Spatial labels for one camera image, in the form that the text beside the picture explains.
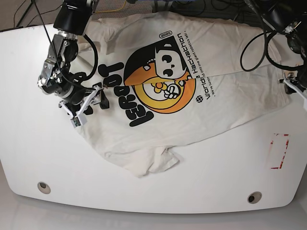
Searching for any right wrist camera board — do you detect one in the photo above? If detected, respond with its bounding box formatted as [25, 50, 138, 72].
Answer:
[70, 114, 87, 128]

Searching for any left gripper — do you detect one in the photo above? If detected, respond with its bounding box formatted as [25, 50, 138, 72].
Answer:
[279, 71, 307, 108]

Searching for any black cable on floor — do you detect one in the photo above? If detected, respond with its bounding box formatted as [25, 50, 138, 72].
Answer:
[13, 0, 63, 27]

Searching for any right table cable grommet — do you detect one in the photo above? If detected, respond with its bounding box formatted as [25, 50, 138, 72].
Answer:
[247, 192, 262, 204]

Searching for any white t-shirt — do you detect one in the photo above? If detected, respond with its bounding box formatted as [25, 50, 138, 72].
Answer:
[76, 12, 290, 177]

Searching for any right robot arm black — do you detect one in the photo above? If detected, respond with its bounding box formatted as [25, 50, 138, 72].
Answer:
[38, 0, 109, 121]

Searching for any table cable grommet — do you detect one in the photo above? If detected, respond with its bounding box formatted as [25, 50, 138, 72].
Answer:
[247, 192, 262, 204]
[37, 182, 51, 195]

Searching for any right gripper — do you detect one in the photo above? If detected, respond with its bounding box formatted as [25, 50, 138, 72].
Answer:
[59, 83, 110, 119]

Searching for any left table cable grommet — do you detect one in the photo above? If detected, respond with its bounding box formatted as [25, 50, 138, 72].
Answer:
[37, 182, 51, 195]

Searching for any red tape rectangle marking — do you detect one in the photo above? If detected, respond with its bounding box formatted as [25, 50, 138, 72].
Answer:
[267, 133, 290, 170]

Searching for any yellow cable on floor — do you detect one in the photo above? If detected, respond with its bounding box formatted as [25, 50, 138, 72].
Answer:
[95, 0, 127, 15]

